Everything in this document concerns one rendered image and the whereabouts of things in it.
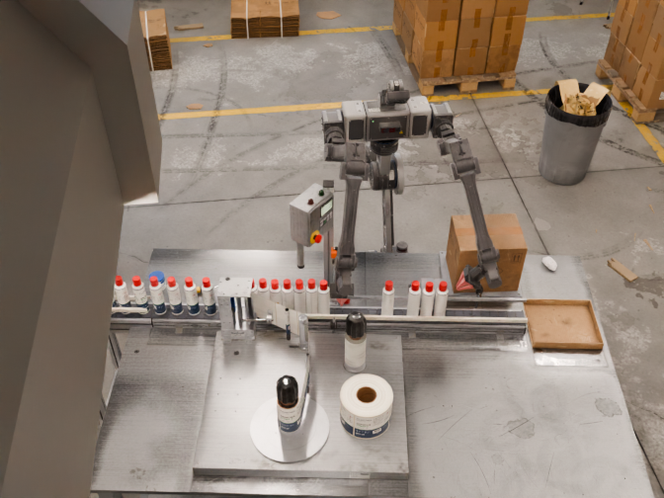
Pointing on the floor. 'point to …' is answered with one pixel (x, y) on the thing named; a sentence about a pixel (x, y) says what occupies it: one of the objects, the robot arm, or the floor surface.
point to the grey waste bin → (566, 150)
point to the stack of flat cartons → (156, 40)
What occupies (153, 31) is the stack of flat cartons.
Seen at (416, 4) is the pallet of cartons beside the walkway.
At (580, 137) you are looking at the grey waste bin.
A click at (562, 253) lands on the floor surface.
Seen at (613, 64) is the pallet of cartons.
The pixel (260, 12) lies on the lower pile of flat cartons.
